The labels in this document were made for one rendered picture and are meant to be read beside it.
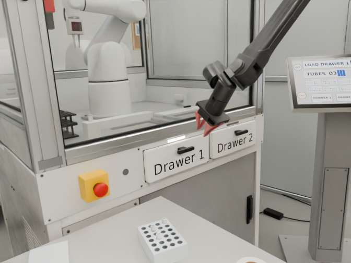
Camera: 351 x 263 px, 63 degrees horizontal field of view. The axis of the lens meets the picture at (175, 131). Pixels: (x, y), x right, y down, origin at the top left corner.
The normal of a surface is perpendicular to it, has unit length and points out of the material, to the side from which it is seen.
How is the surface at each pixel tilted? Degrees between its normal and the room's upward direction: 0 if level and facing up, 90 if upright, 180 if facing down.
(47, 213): 90
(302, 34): 90
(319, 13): 90
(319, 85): 50
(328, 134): 90
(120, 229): 0
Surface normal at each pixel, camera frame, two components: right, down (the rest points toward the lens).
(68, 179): 0.65, 0.15
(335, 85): -0.15, -0.43
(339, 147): -0.16, 0.25
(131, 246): -0.04, -0.97
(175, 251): 0.42, 0.20
